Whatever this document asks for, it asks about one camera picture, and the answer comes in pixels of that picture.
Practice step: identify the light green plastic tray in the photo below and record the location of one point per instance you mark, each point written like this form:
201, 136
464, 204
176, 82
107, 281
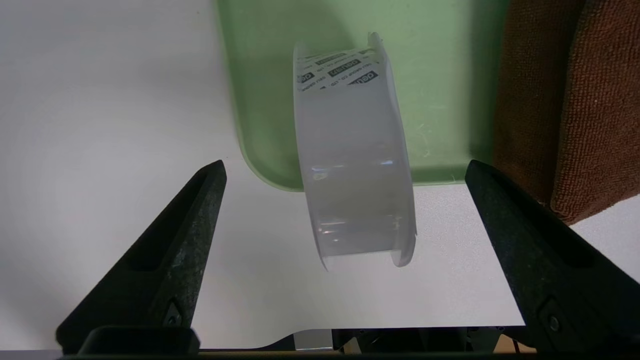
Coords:
440, 75

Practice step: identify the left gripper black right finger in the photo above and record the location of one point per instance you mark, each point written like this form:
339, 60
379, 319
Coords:
560, 270

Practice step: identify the white round plastic container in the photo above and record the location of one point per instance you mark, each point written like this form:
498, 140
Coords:
355, 165

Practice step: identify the brown towel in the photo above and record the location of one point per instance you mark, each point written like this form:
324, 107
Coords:
575, 100

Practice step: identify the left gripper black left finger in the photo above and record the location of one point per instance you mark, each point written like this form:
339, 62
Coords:
165, 270

